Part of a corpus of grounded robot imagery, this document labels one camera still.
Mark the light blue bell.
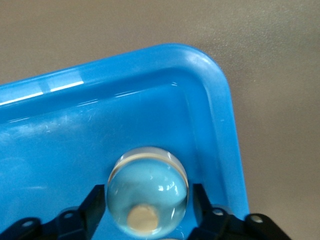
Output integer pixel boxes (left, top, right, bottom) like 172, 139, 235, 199
106, 146, 190, 238

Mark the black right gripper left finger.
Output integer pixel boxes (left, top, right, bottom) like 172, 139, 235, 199
0, 184, 111, 240

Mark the blue plastic tray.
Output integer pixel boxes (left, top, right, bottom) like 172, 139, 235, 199
0, 42, 252, 240

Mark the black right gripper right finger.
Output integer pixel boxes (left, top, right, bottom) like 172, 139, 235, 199
182, 184, 293, 240

